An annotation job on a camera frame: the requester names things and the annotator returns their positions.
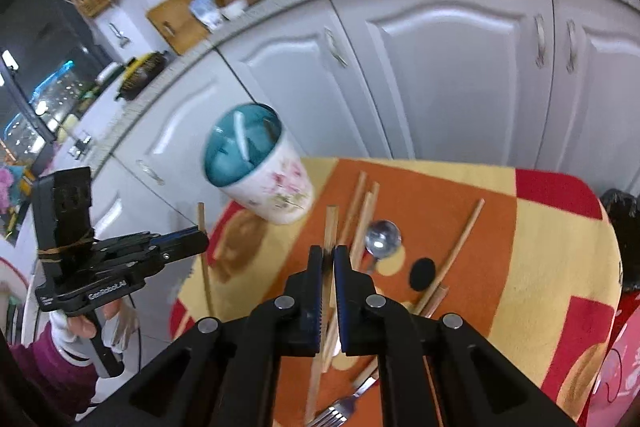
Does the hanging peeler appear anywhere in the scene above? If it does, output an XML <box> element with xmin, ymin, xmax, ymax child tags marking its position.
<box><xmin>108</xmin><ymin>22</ymin><xmax>130</xmax><ymax>49</ymax></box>

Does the black round dot object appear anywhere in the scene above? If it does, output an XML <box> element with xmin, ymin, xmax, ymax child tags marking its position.
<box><xmin>409</xmin><ymin>257</ymin><xmax>436</xmax><ymax>293</ymax></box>

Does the steel sink faucet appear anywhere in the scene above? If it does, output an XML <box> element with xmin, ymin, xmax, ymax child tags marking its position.
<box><xmin>67</xmin><ymin>131</ymin><xmax>93</xmax><ymax>160</ymax></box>

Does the long diagonal wooden chopstick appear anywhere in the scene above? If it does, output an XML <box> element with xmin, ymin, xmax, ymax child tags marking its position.
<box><xmin>352</xmin><ymin>198</ymin><xmax>485</xmax><ymax>390</ymax></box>

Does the white plastic bag package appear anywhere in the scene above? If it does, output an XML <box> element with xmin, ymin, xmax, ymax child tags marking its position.
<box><xmin>189</xmin><ymin>0</ymin><xmax>224</xmax><ymax>32</ymax></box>

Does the wooden chopstick upper left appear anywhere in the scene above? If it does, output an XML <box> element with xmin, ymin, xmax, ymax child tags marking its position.
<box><xmin>337</xmin><ymin>171</ymin><xmax>367</xmax><ymax>245</ymax></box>

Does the left hand white glove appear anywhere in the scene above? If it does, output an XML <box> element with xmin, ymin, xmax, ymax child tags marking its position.
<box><xmin>49</xmin><ymin>299</ymin><xmax>139</xmax><ymax>366</ymax></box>

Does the yellow lid casserole pot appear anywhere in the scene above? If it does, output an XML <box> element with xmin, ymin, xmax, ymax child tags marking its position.
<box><xmin>115</xmin><ymin>51</ymin><xmax>167</xmax><ymax>102</ymax></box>

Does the white cabinet door centre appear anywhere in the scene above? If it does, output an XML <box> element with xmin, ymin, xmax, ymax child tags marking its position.
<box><xmin>331</xmin><ymin>0</ymin><xmax>553</xmax><ymax>168</ymax></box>

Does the magenta sleeve forearm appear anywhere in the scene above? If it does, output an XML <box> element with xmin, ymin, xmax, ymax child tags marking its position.
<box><xmin>9</xmin><ymin>322</ymin><xmax>98</xmax><ymax>421</ymax></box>

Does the steel spoon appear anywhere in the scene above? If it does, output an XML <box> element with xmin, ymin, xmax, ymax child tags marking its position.
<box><xmin>364</xmin><ymin>220</ymin><xmax>401</xmax><ymax>274</ymax></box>

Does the black trash bag bin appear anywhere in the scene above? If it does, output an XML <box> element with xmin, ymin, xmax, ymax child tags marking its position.
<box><xmin>601</xmin><ymin>188</ymin><xmax>640</xmax><ymax>293</ymax></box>

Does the wooden cutting board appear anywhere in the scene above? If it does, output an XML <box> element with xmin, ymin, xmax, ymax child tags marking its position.
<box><xmin>146</xmin><ymin>0</ymin><xmax>219</xmax><ymax>55</ymax></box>

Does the wooden chopstick middle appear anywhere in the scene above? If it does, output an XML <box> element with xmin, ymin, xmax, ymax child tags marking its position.
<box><xmin>420</xmin><ymin>285</ymin><xmax>449</xmax><ymax>319</ymax></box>

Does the orange yellow red tablecloth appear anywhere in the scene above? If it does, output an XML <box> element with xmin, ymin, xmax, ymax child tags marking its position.
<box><xmin>169</xmin><ymin>157</ymin><xmax>620</xmax><ymax>417</ymax></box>

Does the floral ceramic utensil holder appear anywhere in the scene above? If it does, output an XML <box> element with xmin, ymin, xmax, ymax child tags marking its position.
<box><xmin>203</xmin><ymin>103</ymin><xmax>314</xmax><ymax>225</ymax></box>

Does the wooden chopstick upper right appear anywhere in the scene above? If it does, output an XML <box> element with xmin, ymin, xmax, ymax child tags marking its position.
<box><xmin>349</xmin><ymin>182</ymin><xmax>380</xmax><ymax>270</ymax></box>

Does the steel fork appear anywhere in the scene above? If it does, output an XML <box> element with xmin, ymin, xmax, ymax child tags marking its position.
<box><xmin>308</xmin><ymin>376</ymin><xmax>378</xmax><ymax>427</ymax></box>

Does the small white bowl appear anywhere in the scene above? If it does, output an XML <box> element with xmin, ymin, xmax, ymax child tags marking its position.
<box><xmin>219</xmin><ymin>0</ymin><xmax>250</xmax><ymax>20</ymax></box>

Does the white cabinet door left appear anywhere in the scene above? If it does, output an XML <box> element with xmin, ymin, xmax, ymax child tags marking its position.
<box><xmin>219</xmin><ymin>0</ymin><xmax>392</xmax><ymax>158</ymax></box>

